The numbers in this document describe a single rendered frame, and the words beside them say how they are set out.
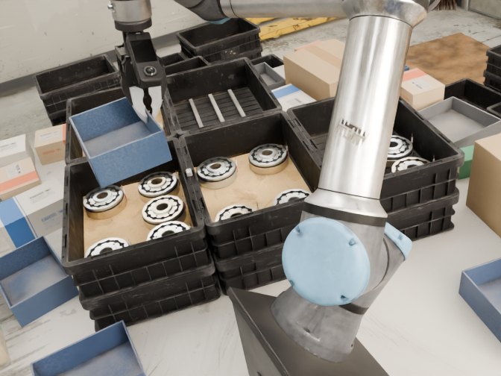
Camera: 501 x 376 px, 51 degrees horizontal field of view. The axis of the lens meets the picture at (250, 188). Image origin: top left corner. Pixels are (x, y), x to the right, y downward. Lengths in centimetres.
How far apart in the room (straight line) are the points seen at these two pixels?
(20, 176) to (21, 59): 276
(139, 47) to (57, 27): 342
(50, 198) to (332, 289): 107
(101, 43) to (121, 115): 333
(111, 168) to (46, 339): 48
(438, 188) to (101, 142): 77
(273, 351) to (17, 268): 90
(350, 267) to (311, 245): 6
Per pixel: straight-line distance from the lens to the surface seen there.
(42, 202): 160
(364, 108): 71
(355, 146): 71
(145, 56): 103
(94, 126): 122
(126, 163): 105
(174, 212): 128
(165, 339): 123
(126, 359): 122
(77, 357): 124
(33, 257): 154
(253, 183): 136
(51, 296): 137
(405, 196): 125
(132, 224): 133
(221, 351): 117
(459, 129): 179
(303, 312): 86
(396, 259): 85
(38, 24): 443
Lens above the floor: 164
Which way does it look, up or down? 37 degrees down
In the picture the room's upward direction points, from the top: 9 degrees counter-clockwise
